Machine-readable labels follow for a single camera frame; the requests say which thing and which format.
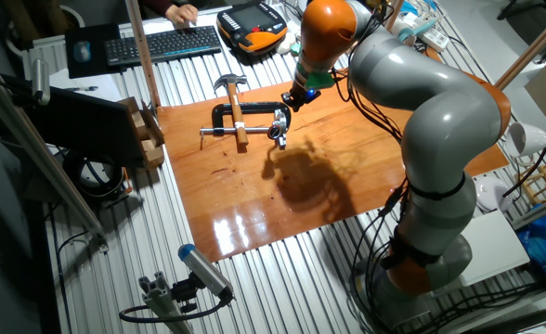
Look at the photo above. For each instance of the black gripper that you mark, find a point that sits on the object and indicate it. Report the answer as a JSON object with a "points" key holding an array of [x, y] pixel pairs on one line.
{"points": [[302, 95]]}

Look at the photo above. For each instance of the black C-clamp with screw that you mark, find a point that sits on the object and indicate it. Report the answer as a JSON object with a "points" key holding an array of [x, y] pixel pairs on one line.
{"points": [[224, 107]]}

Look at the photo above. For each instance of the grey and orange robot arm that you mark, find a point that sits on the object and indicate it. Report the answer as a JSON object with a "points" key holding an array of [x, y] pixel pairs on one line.
{"points": [[445, 130]]}

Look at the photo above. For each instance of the forearm in dark sleeve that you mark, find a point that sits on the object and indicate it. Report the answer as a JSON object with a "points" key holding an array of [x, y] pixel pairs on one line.
{"points": [[157, 5]]}

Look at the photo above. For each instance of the person's bare hand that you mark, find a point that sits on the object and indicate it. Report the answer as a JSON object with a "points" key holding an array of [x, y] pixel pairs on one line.
{"points": [[182, 13]]}

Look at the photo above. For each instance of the small teal object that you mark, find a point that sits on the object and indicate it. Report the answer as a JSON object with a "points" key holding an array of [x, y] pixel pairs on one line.
{"points": [[295, 47]]}

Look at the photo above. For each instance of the white rounded lump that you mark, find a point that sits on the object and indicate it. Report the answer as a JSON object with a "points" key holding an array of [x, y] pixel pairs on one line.
{"points": [[286, 44]]}

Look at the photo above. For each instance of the glossy brown wooden board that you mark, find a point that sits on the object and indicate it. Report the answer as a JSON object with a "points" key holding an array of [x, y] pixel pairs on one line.
{"points": [[347, 139]]}

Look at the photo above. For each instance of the orange and black teach pendant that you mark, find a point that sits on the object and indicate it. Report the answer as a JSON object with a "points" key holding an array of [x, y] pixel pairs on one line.
{"points": [[252, 28]]}

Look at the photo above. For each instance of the black computer keyboard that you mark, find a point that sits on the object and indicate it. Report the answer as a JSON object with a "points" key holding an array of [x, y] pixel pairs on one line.
{"points": [[161, 44]]}

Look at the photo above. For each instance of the wooden block stack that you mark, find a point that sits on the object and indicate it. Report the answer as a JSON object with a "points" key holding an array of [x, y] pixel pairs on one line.
{"points": [[150, 139]]}

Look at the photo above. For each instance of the white paper sheet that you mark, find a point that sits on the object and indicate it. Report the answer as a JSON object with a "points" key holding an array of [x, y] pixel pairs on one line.
{"points": [[108, 86]]}

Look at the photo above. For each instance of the black flat panel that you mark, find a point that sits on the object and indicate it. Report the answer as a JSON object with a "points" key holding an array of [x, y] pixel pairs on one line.
{"points": [[82, 125]]}

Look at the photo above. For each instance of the black mouse pad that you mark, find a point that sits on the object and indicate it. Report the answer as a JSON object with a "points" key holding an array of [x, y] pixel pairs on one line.
{"points": [[87, 46]]}

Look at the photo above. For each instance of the grey computer mouse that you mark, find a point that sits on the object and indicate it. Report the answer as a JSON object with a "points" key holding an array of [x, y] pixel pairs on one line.
{"points": [[82, 51]]}

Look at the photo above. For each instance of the white round stand base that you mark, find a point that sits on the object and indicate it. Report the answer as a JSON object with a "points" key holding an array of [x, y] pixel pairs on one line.
{"points": [[491, 195]]}

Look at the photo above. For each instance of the black round reel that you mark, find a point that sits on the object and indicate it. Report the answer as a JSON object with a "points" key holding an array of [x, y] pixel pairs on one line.
{"points": [[87, 191]]}

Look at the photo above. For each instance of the white desk lamp shade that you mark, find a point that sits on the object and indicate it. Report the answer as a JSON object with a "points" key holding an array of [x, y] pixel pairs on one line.
{"points": [[526, 138]]}

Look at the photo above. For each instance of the small wooden rack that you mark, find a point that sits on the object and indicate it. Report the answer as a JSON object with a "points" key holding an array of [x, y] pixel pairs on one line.
{"points": [[540, 178]]}

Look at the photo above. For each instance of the aluminium bar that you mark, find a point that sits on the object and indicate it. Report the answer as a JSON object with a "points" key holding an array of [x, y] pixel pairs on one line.
{"points": [[542, 209]]}

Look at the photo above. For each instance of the green gripper mount flange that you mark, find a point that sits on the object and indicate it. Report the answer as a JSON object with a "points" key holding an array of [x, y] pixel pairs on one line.
{"points": [[321, 80]]}

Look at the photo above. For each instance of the metal stand post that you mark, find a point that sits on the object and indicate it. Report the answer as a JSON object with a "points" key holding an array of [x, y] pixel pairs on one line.
{"points": [[393, 11]]}

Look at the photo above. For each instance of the slanted wooden post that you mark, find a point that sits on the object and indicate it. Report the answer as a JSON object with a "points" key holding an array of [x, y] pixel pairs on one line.
{"points": [[140, 46], [537, 46]]}

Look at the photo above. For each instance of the silver camera with blue cap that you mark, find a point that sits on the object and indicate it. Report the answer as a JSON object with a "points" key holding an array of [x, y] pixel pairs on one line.
{"points": [[203, 269]]}

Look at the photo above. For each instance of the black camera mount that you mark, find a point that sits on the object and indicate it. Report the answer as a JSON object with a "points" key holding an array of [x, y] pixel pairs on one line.
{"points": [[185, 292]]}

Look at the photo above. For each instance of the short aluminium profile post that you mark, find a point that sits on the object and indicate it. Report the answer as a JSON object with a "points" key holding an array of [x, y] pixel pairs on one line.
{"points": [[161, 306]]}

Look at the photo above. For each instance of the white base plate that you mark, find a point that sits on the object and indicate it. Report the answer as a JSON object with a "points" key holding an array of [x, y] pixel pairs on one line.
{"points": [[498, 248]]}

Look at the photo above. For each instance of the silver cylindrical camera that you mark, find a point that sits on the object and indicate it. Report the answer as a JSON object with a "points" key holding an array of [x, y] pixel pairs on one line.
{"points": [[41, 81]]}

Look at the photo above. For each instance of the long aluminium rail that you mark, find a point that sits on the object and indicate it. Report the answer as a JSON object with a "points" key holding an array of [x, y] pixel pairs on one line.
{"points": [[45, 158]]}

